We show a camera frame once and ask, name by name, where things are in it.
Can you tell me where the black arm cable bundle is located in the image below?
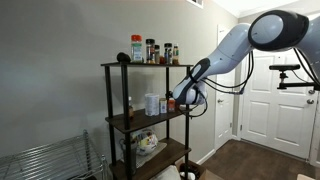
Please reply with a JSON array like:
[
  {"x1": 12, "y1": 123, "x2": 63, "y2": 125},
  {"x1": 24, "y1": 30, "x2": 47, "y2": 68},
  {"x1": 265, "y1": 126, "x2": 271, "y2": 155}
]
[{"x1": 178, "y1": 48, "x2": 320, "y2": 118}]

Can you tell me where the dark wood black-post shelf unit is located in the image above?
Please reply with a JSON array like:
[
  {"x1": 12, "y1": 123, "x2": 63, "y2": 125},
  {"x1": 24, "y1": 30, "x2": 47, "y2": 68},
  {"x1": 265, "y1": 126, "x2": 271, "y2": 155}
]
[{"x1": 100, "y1": 61, "x2": 194, "y2": 180}]

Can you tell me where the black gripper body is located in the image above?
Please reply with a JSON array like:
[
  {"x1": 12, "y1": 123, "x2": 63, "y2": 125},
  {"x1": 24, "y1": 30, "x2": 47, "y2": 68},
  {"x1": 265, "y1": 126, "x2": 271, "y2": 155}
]
[{"x1": 166, "y1": 89, "x2": 177, "y2": 101}]

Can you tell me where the black cap dark spice jar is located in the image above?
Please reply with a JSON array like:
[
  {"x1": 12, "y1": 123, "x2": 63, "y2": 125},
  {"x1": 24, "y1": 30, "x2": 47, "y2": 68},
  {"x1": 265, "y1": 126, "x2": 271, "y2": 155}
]
[{"x1": 163, "y1": 42, "x2": 174, "y2": 65}]

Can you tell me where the black lump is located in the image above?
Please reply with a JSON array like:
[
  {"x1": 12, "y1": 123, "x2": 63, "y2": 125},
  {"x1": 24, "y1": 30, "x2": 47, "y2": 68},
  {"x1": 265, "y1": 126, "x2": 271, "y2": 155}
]
[{"x1": 116, "y1": 51, "x2": 132, "y2": 63}]

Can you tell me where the tan box corner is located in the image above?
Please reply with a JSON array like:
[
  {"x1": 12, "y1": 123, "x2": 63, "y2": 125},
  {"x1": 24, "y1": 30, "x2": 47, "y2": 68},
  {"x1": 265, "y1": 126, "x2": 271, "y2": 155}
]
[{"x1": 296, "y1": 173, "x2": 317, "y2": 180}]

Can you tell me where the short black cap spice jar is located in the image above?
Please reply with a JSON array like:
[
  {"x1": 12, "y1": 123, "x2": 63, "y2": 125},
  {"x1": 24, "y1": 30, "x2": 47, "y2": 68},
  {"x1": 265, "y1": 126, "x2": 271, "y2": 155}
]
[{"x1": 154, "y1": 44, "x2": 161, "y2": 65}]

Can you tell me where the large red cap spice jar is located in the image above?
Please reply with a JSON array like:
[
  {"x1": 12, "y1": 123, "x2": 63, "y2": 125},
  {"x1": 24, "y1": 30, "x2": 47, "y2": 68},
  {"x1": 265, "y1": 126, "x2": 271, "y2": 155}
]
[{"x1": 130, "y1": 34, "x2": 144, "y2": 64}]

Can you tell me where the small can gold lid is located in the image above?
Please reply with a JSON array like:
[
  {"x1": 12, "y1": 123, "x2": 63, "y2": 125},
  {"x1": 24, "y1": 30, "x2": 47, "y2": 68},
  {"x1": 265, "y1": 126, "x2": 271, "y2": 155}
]
[{"x1": 159, "y1": 97, "x2": 168, "y2": 115}]

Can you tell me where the narrow white panel door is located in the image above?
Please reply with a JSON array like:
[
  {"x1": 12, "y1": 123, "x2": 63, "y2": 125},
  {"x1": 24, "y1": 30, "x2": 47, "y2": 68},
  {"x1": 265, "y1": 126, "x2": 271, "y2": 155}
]
[{"x1": 214, "y1": 24, "x2": 238, "y2": 151}]

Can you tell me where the brown cardboard box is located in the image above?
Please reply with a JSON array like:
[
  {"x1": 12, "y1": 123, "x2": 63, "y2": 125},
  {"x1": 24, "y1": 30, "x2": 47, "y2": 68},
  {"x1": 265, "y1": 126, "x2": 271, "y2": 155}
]
[{"x1": 175, "y1": 159, "x2": 216, "y2": 180}]

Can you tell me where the white roll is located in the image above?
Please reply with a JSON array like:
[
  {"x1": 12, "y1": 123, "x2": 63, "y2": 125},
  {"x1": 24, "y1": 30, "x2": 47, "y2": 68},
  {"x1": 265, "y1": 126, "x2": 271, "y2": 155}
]
[{"x1": 179, "y1": 171, "x2": 196, "y2": 180}]

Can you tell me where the white round canister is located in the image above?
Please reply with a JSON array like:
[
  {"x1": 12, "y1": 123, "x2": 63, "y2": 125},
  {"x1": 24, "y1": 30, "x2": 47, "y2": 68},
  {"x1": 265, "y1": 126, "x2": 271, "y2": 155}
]
[{"x1": 144, "y1": 93, "x2": 161, "y2": 117}]

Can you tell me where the checkered mesh mat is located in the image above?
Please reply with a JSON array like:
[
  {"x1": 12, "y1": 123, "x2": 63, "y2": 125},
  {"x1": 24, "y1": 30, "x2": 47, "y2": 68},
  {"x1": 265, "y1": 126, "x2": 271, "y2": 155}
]
[{"x1": 134, "y1": 141, "x2": 168, "y2": 169}]

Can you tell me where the white plastic bag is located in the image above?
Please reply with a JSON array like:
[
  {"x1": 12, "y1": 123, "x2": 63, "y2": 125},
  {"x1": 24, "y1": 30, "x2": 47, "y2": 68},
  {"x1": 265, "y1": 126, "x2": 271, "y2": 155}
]
[{"x1": 150, "y1": 164, "x2": 182, "y2": 180}]

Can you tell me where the chrome wire rack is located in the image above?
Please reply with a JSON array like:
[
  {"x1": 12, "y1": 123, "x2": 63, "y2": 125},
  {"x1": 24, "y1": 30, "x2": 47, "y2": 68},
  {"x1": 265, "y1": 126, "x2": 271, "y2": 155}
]
[{"x1": 0, "y1": 129, "x2": 109, "y2": 180}]

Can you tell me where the wide white panel door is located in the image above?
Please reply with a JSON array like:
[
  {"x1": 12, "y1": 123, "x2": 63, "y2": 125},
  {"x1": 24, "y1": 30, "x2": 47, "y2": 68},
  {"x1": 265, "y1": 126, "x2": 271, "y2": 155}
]
[{"x1": 240, "y1": 46, "x2": 318, "y2": 160}]

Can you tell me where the black camera on stand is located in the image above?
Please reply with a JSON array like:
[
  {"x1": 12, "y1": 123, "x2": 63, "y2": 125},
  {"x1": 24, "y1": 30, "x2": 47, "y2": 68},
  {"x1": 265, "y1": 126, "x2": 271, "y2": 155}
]
[{"x1": 269, "y1": 63, "x2": 320, "y2": 92}]

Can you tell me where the black cap orange spice jar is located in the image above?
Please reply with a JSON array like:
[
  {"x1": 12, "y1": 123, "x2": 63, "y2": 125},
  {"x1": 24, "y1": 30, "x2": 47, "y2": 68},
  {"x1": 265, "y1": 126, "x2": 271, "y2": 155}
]
[{"x1": 145, "y1": 38, "x2": 156, "y2": 65}]

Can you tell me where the white wall vent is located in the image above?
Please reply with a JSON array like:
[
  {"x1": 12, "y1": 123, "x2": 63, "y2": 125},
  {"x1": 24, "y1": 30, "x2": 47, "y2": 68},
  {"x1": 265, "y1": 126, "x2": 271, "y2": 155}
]
[{"x1": 185, "y1": 0, "x2": 205, "y2": 10}]

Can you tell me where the red label sprinkle spice bottle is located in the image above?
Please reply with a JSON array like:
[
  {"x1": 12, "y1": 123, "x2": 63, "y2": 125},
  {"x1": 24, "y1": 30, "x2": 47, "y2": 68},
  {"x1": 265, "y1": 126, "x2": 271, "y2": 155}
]
[{"x1": 167, "y1": 98, "x2": 176, "y2": 113}]

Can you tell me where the small brown sauce bottle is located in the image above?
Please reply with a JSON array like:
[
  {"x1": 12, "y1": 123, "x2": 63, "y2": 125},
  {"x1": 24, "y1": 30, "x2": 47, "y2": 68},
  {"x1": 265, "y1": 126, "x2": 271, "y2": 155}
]
[{"x1": 128, "y1": 96, "x2": 135, "y2": 120}]

